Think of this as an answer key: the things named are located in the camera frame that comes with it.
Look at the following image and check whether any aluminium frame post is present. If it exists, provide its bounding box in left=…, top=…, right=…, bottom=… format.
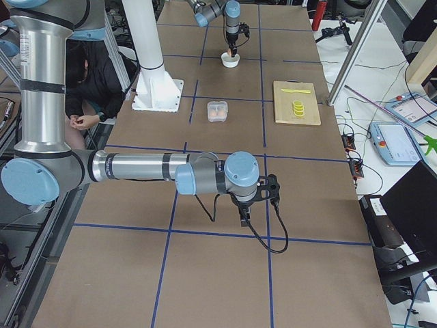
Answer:
left=327, top=0, right=388, bottom=106

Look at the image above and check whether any teach pendant near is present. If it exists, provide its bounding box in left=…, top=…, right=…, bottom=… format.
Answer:
left=369, top=122, right=423, bottom=167

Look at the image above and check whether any yellow plastic knife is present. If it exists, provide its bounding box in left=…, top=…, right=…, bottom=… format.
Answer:
left=281, top=88, right=311, bottom=94

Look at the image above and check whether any white bowl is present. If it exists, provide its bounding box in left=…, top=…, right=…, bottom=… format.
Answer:
left=221, top=53, right=240, bottom=68

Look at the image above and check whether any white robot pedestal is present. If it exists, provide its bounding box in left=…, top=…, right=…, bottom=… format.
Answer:
left=122, top=0, right=184, bottom=113

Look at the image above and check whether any wooden cutting board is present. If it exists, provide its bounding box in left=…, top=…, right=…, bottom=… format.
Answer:
left=273, top=81, right=321, bottom=126

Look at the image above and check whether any black box on table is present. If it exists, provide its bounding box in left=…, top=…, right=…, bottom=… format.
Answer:
left=359, top=195, right=404, bottom=249

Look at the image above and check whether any seated person in black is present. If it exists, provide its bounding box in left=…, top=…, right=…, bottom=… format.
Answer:
left=65, top=40, right=124, bottom=150

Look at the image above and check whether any teach pendant far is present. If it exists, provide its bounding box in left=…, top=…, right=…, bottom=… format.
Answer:
left=384, top=92, right=436, bottom=127

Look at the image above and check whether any clear plastic egg box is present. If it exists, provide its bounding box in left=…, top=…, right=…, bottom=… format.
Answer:
left=207, top=101, right=228, bottom=122

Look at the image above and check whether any red bottle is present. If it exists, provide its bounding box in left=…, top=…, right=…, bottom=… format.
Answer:
left=311, top=0, right=327, bottom=31

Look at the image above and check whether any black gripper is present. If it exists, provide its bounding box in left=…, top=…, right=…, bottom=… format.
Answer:
left=226, top=31, right=238, bottom=48
left=231, top=196, right=253, bottom=227

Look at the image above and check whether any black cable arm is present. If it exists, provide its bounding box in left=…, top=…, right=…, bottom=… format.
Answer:
left=194, top=193, right=290, bottom=254

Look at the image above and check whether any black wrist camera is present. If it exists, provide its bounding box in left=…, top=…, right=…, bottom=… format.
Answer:
left=238, top=22, right=250, bottom=39
left=251, top=174, right=280, bottom=206

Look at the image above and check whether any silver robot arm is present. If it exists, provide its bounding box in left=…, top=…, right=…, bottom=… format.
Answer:
left=1, top=1, right=262, bottom=226
left=187, top=0, right=240, bottom=51

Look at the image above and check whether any lemon slice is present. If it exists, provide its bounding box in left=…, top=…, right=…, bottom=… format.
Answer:
left=292, top=100, right=303, bottom=107

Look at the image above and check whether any teach pendant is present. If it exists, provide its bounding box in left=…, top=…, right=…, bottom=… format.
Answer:
left=369, top=122, right=423, bottom=167
left=384, top=92, right=436, bottom=127

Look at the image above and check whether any reacher grabber stick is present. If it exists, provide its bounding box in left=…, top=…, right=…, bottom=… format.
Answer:
left=344, top=85, right=437, bottom=155

